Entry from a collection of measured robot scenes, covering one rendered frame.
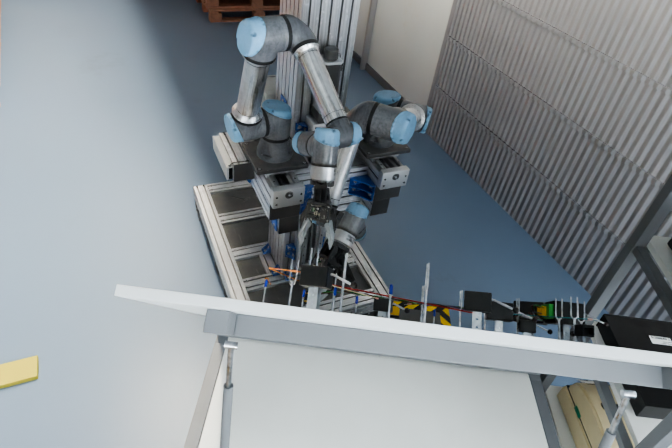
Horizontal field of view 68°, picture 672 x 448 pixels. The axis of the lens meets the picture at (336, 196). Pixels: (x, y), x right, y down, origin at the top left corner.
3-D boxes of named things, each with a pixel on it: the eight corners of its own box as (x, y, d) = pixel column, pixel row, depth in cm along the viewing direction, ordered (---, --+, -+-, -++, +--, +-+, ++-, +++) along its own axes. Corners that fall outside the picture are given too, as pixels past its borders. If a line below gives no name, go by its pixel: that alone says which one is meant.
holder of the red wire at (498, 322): (539, 347, 131) (539, 305, 134) (486, 341, 133) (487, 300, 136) (535, 348, 135) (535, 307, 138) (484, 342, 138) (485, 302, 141)
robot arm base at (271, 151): (252, 145, 213) (252, 125, 207) (285, 141, 219) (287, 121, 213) (262, 165, 203) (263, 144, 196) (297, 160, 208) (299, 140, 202)
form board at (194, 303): (543, 358, 181) (543, 353, 182) (825, 384, 83) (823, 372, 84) (218, 318, 178) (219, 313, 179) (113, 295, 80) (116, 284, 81)
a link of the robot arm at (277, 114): (295, 137, 204) (298, 107, 195) (266, 144, 197) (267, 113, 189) (281, 123, 211) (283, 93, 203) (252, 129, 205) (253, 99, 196)
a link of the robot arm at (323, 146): (330, 128, 152) (346, 130, 145) (327, 164, 154) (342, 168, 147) (308, 126, 147) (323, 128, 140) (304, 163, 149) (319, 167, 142)
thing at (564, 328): (615, 358, 143) (614, 307, 147) (555, 351, 143) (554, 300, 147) (603, 358, 149) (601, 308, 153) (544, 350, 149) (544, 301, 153)
